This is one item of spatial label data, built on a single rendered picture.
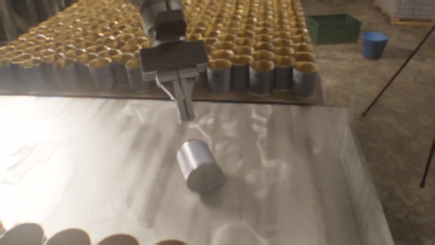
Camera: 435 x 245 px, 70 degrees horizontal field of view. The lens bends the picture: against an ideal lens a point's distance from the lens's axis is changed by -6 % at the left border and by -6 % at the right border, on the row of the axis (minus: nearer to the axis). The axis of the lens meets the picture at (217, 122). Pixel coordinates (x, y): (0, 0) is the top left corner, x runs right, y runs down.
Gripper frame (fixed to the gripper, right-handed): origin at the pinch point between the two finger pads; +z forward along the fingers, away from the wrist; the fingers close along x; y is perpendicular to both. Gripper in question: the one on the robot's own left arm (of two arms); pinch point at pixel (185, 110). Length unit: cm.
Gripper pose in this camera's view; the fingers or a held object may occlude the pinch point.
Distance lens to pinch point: 64.5
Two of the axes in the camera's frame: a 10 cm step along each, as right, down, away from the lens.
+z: 2.5, 9.5, -1.8
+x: -9.5, 2.0, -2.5
